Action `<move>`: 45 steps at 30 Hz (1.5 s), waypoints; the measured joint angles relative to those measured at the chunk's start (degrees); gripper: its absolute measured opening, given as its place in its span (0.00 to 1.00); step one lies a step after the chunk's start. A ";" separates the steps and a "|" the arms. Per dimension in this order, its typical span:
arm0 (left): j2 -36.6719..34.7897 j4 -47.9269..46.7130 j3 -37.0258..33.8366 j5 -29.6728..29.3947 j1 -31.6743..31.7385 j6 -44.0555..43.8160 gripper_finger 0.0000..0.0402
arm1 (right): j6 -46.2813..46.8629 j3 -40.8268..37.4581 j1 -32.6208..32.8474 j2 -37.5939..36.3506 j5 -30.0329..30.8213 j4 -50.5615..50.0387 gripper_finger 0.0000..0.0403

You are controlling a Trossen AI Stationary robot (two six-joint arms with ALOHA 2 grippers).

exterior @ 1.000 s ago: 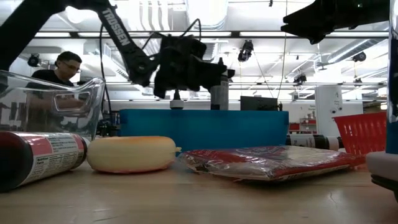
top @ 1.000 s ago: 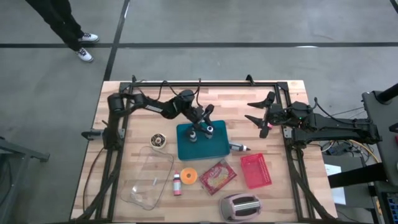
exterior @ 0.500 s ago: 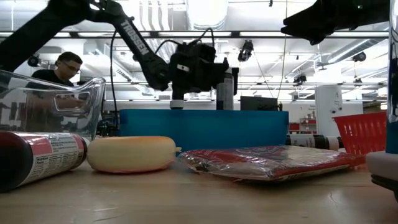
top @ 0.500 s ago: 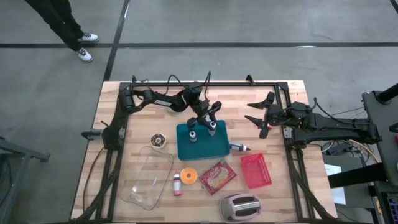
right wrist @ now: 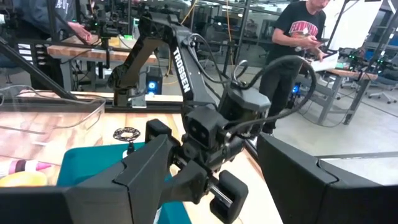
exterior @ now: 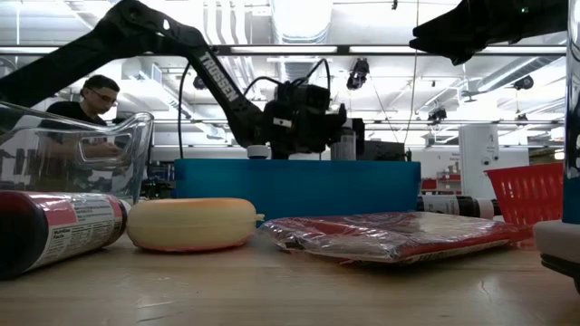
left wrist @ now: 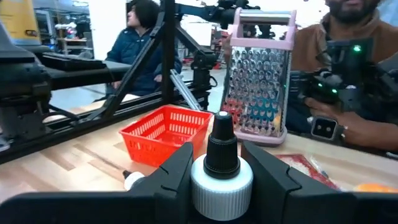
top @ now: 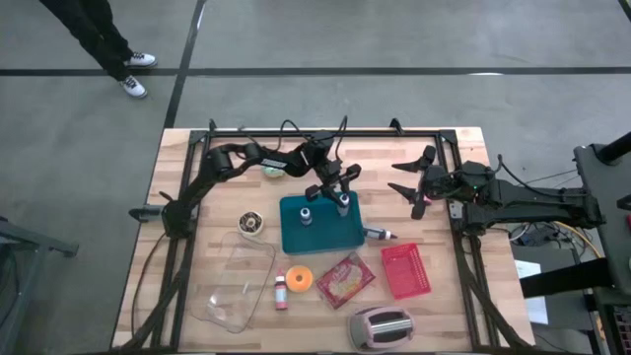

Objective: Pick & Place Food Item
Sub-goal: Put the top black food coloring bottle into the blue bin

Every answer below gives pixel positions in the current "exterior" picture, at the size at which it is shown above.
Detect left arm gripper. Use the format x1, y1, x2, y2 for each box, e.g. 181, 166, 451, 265
263, 101, 366, 160

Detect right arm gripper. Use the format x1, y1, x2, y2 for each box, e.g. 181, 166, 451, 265
410, 0, 567, 67

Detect silver small bottle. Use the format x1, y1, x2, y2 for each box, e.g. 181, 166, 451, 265
415, 194, 502, 221

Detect red plastic basket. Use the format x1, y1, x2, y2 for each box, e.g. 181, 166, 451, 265
483, 162, 566, 226

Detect orange frosted toy donut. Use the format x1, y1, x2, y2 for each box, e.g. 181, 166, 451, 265
125, 197, 266, 254

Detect black monitor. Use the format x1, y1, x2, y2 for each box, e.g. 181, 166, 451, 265
364, 139, 407, 162

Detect teal plastic bin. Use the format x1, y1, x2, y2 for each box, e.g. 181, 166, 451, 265
173, 158, 422, 223

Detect black overhead light beam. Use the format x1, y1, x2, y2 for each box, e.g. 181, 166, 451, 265
0, 43, 567, 58

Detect red shelf unit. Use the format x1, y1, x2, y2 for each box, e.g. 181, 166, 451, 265
420, 170, 463, 196

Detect red foil snack packet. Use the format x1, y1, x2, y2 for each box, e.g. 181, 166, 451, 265
257, 211, 534, 265

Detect white pillar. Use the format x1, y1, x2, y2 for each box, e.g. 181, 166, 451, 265
458, 124, 530, 200

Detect clear plastic container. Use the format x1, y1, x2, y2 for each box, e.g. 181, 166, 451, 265
0, 101, 155, 205

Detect grey chrome toaster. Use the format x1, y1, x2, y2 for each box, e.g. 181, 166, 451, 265
532, 0, 580, 295

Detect person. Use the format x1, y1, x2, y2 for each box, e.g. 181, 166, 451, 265
43, 74, 123, 162

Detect pink cap dropper bottle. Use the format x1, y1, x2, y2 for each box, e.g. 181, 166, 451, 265
0, 189, 132, 280

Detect silver ventilation duct with grill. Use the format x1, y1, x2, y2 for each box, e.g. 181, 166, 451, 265
271, 0, 334, 94

